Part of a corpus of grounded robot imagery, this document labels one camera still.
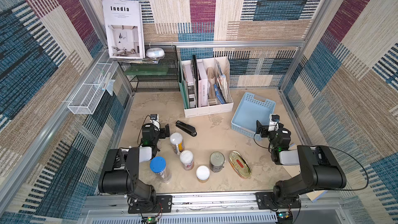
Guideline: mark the pink can white lid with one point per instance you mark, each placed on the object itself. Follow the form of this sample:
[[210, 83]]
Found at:
[[187, 159]]

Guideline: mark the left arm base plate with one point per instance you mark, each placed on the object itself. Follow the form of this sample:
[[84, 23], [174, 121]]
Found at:
[[161, 204]]

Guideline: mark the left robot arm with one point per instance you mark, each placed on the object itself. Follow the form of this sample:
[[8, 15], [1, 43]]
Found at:
[[120, 173]]

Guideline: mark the oval gold fish tin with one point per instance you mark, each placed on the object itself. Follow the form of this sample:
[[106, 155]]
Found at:
[[239, 164]]

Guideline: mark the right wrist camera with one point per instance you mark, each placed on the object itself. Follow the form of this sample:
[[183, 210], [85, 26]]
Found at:
[[274, 123]]

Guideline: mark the clear jar blue lid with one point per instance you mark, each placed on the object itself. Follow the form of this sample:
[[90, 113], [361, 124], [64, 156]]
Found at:
[[159, 167]]

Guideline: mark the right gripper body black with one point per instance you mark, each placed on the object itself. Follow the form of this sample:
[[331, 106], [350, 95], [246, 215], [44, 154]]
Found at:
[[264, 130]]

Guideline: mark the green cutting mat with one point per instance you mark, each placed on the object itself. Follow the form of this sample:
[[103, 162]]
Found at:
[[146, 70]]

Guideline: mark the light blue plastic basket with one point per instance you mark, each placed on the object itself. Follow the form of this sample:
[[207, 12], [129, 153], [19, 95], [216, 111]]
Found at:
[[252, 108]]

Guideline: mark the black wire shelf rack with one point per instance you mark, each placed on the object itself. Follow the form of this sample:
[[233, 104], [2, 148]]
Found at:
[[160, 83]]

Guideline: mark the white wire basket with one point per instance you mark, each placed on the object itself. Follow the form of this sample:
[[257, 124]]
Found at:
[[96, 82]]

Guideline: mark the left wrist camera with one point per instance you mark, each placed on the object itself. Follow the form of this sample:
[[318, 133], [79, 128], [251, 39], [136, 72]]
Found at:
[[154, 119]]

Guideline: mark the pink book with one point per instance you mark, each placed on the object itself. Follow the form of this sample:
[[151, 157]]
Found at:
[[203, 84]]

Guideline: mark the green folder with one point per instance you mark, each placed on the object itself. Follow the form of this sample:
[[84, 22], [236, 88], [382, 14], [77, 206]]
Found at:
[[183, 87]]

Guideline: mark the Inedia magazine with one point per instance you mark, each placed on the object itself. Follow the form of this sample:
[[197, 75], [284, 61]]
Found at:
[[124, 29]]

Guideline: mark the grey round tin can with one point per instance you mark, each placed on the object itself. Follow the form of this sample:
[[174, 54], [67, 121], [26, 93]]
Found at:
[[216, 161]]

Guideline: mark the white round device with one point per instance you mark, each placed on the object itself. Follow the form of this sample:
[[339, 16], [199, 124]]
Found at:
[[155, 53]]

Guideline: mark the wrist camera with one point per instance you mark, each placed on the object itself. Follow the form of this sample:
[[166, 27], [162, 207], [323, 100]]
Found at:
[[154, 119], [274, 123]]

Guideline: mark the yellow can white lid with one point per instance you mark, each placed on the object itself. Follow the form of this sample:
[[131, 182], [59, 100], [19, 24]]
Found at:
[[176, 140]]

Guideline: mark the white file organizer box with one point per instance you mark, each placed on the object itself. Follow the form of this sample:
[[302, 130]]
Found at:
[[218, 72]]

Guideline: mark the black stapler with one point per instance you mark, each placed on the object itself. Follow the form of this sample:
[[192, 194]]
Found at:
[[189, 129]]

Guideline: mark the small orange can white lid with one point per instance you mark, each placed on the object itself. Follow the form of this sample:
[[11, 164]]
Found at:
[[203, 174]]

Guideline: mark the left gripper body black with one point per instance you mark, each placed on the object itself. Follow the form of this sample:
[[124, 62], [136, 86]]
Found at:
[[162, 132]]

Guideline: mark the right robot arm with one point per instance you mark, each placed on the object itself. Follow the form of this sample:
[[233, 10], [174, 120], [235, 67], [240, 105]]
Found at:
[[319, 169]]

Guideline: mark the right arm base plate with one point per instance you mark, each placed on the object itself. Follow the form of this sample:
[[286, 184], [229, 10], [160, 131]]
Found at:
[[268, 200]]

